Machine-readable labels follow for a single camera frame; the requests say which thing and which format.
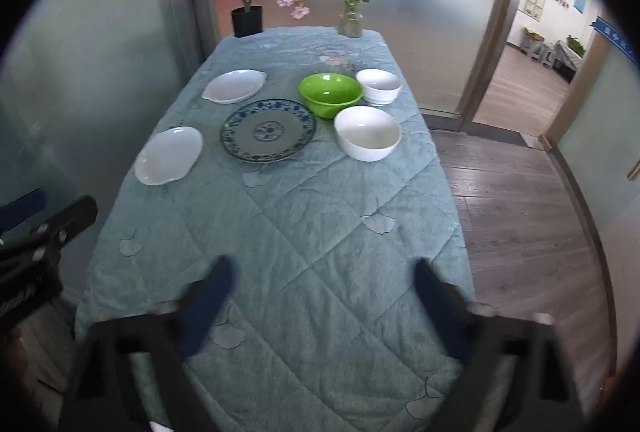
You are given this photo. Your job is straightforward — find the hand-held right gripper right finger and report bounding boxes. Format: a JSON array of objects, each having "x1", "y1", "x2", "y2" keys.
[{"x1": 414, "y1": 257, "x2": 586, "y2": 432}]

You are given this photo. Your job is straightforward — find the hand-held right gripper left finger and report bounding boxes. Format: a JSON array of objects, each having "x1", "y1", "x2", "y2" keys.
[{"x1": 70, "y1": 254, "x2": 236, "y2": 432}]

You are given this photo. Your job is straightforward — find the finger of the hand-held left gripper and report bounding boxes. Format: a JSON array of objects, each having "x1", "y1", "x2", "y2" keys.
[
  {"x1": 0, "y1": 188, "x2": 48, "y2": 233},
  {"x1": 0, "y1": 196, "x2": 99, "y2": 273}
]

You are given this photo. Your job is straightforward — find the white oval plate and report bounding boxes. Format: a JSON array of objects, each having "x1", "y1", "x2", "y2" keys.
[
  {"x1": 134, "y1": 126, "x2": 204, "y2": 187},
  {"x1": 201, "y1": 69, "x2": 267, "y2": 105}
]

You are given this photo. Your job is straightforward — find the blue patterned round plate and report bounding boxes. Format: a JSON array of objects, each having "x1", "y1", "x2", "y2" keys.
[{"x1": 220, "y1": 98, "x2": 317, "y2": 163}]

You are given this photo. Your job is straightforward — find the large white bowl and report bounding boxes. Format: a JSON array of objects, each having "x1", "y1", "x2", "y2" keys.
[{"x1": 334, "y1": 106, "x2": 403, "y2": 163}]

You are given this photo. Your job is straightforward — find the small white bowl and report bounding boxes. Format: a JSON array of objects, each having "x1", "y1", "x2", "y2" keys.
[{"x1": 355, "y1": 68, "x2": 403, "y2": 107}]

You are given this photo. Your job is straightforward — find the green bowl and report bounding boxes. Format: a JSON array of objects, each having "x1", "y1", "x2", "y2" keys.
[{"x1": 298, "y1": 72, "x2": 364, "y2": 119}]

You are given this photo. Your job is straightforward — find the light blue quilted blanket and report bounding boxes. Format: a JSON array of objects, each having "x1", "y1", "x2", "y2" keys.
[{"x1": 74, "y1": 26, "x2": 476, "y2": 432}]

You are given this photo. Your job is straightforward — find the cloth covered table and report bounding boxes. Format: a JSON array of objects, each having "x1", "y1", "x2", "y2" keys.
[{"x1": 550, "y1": 39, "x2": 586, "y2": 82}]

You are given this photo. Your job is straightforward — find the pale stools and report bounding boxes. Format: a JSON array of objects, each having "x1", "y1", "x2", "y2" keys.
[{"x1": 520, "y1": 26, "x2": 551, "y2": 60}]

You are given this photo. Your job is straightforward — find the glass vase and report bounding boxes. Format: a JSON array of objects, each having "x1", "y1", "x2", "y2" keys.
[{"x1": 337, "y1": 0, "x2": 364, "y2": 38}]

